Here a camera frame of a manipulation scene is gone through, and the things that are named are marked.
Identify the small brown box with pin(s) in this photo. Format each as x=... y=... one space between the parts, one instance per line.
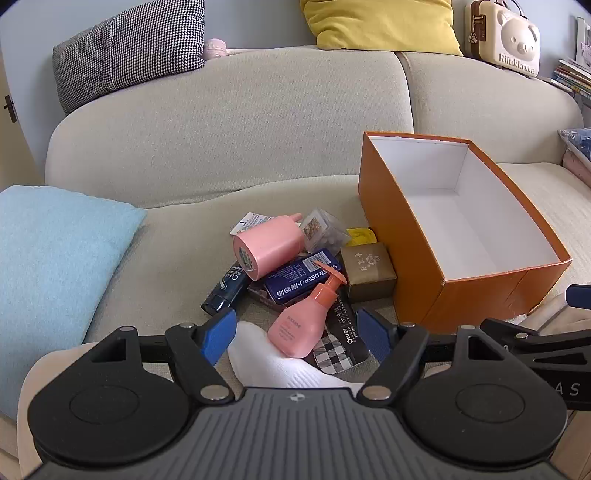
x=368 y=270

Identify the orange cardboard box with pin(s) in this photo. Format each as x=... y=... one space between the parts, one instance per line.
x=466 y=221

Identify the blue patterned cushion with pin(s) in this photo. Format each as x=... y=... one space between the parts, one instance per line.
x=579 y=141

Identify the houndstooth pillow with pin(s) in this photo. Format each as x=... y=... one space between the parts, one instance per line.
x=129 y=50

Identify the beige sofa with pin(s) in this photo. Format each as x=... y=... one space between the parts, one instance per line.
x=258 y=124

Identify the yellow pillow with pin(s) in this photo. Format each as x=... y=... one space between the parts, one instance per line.
x=383 y=23

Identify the light blue pillow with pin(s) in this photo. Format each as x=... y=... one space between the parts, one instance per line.
x=51 y=272

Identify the clear plastic box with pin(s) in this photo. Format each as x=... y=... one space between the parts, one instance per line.
x=323 y=230

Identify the white blue-print tube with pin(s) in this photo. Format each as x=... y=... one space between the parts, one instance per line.
x=247 y=223

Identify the dark blue tube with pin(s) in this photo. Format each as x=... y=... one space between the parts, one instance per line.
x=227 y=288

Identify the pink pump bottle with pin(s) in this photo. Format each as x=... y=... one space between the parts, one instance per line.
x=302 y=323

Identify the person's white sock foot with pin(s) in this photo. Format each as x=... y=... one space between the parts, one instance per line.
x=286 y=369

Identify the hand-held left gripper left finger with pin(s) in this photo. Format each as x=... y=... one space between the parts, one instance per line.
x=220 y=333

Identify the black plaid packet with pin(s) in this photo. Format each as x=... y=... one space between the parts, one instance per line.
x=344 y=337

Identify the pink cushion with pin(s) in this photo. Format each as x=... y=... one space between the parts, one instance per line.
x=577 y=166

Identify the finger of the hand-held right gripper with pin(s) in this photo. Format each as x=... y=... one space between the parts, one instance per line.
x=512 y=330
x=579 y=294

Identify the stack of books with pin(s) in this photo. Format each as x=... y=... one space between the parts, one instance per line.
x=572 y=76

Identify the cream bear suitcase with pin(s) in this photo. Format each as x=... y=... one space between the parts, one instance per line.
x=503 y=37

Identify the dark maroon packet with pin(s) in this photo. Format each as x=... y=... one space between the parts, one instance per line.
x=256 y=292

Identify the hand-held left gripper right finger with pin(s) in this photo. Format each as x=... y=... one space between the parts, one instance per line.
x=375 y=333

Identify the pink cylindrical bottle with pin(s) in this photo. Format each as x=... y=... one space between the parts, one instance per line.
x=268 y=247

